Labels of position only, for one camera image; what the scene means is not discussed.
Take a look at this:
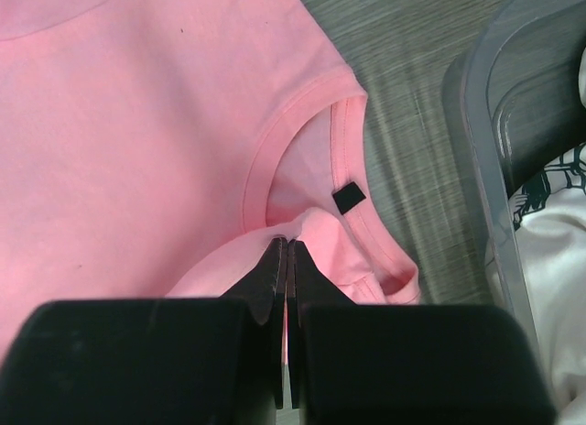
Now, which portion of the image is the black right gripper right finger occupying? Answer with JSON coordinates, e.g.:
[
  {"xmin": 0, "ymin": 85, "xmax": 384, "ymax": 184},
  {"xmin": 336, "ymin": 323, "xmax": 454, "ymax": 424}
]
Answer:
[{"xmin": 287, "ymin": 241, "xmax": 557, "ymax": 424}]

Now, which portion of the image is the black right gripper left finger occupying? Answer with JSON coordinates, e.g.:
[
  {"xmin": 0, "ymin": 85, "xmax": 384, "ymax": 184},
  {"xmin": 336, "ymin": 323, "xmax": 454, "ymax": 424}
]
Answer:
[{"xmin": 1, "ymin": 239, "xmax": 287, "ymax": 424}]

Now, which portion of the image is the pink t shirt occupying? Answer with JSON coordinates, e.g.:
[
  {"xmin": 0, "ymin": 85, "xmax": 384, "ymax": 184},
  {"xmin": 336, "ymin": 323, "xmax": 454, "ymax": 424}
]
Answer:
[{"xmin": 1, "ymin": 0, "xmax": 419, "ymax": 349}]

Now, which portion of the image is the white crumpled t shirt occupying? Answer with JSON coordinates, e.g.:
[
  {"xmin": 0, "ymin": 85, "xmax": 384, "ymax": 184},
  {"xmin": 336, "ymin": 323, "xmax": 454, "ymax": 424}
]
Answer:
[{"xmin": 510, "ymin": 145, "xmax": 585, "ymax": 424}]

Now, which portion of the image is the clear plastic bin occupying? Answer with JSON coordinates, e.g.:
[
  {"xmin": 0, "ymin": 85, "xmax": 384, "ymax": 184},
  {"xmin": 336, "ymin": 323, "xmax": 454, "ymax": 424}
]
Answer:
[{"xmin": 442, "ymin": 0, "xmax": 585, "ymax": 341}]

